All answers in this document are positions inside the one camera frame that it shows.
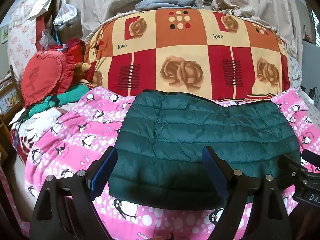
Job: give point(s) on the red heart ruffled pillow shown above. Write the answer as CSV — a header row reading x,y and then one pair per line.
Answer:
x,y
48,72

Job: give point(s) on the red orange rose quilt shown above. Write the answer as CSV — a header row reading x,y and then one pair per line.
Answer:
x,y
201,52

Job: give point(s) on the grey folded cloth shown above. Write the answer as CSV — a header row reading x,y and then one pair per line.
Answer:
x,y
165,4

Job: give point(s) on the pink penguin print blanket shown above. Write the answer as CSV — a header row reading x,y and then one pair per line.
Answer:
x,y
82,135

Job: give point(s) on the white patterned cloth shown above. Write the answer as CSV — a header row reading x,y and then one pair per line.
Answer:
x,y
31,130

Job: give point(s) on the doll with brown hair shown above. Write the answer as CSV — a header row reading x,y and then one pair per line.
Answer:
x,y
83,73

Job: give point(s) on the red clothes pile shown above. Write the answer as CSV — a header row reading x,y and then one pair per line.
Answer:
x,y
75,46

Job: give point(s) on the dark green puffer jacket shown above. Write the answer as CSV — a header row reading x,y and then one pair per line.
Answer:
x,y
161,140

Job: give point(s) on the teal green garment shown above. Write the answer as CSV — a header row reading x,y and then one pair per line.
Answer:
x,y
74,94

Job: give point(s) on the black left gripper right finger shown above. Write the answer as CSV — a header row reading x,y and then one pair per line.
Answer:
x,y
268,218

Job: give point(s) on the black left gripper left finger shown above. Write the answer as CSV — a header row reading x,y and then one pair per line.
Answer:
x,y
64,208

